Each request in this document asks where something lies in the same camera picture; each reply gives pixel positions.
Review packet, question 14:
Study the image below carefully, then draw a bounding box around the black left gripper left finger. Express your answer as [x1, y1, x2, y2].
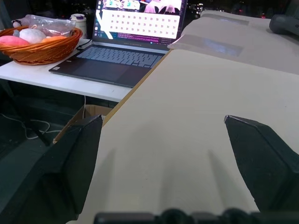
[0, 114, 104, 224]

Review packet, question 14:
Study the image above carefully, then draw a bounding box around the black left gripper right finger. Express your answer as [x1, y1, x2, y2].
[224, 115, 299, 212]

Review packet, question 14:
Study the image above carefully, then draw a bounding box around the brown cardboard box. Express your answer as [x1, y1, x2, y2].
[52, 104, 114, 144]

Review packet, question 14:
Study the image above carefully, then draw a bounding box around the white side table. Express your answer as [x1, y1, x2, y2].
[0, 38, 133, 103]

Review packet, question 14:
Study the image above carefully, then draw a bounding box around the orange wicker basket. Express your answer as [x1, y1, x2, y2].
[0, 26, 84, 66]

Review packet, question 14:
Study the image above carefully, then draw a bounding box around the open grey laptop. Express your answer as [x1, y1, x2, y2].
[48, 0, 188, 88]

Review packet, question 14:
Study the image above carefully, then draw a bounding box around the orange plush toy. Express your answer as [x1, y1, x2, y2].
[41, 35, 68, 43]

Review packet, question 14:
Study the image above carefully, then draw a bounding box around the dark grey object corner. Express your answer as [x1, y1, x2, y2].
[269, 14, 299, 36]

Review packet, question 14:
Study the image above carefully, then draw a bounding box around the pink plush toy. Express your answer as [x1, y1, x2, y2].
[0, 35, 30, 46]

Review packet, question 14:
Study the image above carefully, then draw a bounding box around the clear plastic bag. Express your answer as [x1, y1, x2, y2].
[22, 14, 76, 38]

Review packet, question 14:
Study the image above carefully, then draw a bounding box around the white cup with lid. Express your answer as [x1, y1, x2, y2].
[69, 13, 88, 39]

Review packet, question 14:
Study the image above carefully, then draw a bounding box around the white cable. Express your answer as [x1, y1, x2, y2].
[0, 94, 87, 140]

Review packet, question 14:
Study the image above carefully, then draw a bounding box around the black laptop cable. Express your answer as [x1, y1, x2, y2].
[75, 38, 93, 51]

